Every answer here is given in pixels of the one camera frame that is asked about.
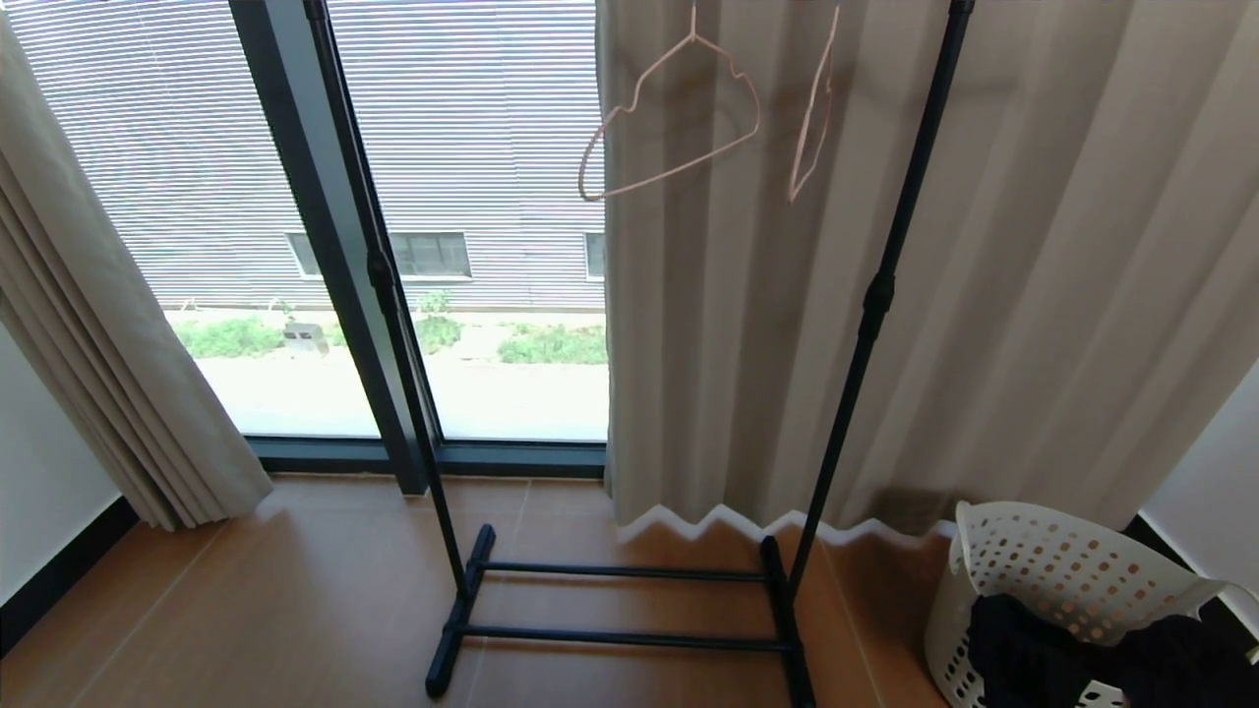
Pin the pink clothes hanger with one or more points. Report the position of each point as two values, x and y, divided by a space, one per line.
751 98
815 108

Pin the black clothes rack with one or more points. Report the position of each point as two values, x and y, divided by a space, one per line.
871 300

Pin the beige curtain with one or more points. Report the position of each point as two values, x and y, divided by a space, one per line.
108 344
1033 246

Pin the heap of clothes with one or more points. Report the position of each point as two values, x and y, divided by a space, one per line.
1023 649

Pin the white laundry basket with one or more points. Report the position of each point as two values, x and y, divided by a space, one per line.
1062 560

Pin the window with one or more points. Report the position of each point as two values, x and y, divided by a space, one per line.
295 177

